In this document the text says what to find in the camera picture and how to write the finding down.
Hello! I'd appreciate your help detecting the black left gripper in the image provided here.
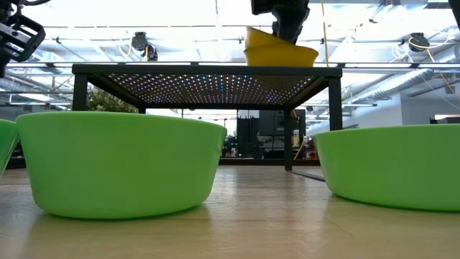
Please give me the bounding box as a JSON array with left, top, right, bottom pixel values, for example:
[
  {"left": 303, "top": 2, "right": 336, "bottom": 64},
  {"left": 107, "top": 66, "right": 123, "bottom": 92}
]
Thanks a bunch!
[{"left": 0, "top": 13, "right": 47, "bottom": 63}]

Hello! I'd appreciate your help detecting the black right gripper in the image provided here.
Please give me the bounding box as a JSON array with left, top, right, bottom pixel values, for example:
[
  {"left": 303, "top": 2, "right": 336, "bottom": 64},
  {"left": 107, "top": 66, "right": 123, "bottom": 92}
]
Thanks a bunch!
[{"left": 250, "top": 0, "right": 311, "bottom": 45}]

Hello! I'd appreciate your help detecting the yellow patterned mini bowl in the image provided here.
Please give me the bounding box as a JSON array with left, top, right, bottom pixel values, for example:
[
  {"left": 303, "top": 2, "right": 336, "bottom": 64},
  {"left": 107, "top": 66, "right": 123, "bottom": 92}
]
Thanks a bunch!
[
  {"left": 243, "top": 43, "right": 320, "bottom": 68},
  {"left": 244, "top": 26, "right": 288, "bottom": 50}
]

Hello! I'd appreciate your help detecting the green plastic mini bowl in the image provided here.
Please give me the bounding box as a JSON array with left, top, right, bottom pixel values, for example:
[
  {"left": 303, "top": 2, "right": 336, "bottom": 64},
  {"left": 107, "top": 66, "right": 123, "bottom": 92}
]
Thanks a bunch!
[
  {"left": 313, "top": 124, "right": 460, "bottom": 213},
  {"left": 15, "top": 110, "right": 229, "bottom": 220},
  {"left": 0, "top": 118, "right": 19, "bottom": 178}
]

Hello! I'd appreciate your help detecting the black cabinet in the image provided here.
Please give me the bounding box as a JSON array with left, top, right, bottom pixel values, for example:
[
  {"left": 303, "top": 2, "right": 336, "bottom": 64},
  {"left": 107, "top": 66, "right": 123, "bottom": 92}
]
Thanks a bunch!
[{"left": 236, "top": 109, "right": 307, "bottom": 160}]

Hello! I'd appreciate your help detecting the black perforated metal rack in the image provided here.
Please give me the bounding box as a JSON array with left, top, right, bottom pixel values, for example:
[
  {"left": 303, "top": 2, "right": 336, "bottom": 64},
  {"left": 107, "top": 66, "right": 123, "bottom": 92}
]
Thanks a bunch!
[{"left": 71, "top": 63, "right": 344, "bottom": 183}]

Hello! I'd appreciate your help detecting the potted green plant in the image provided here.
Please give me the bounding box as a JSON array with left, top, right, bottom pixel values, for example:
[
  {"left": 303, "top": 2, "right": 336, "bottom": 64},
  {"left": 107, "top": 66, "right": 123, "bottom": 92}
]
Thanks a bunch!
[{"left": 85, "top": 87, "right": 139, "bottom": 114}]

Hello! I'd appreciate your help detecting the yellow hanging cable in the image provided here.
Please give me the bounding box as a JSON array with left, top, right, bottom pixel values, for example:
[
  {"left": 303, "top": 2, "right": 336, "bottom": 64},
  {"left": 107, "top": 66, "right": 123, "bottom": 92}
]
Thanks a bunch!
[{"left": 293, "top": 0, "right": 331, "bottom": 161}]

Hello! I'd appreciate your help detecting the black ceiling cable reel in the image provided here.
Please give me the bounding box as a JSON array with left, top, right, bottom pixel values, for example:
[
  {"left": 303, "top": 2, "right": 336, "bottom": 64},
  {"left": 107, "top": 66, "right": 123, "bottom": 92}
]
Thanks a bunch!
[
  {"left": 130, "top": 31, "right": 159, "bottom": 62},
  {"left": 407, "top": 32, "right": 431, "bottom": 53}
]

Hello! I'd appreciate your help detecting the black aluminium station frame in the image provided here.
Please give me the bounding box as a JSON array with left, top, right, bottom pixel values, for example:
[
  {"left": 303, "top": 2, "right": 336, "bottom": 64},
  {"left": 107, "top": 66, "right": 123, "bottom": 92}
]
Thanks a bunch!
[{"left": 6, "top": 156, "right": 321, "bottom": 170}]

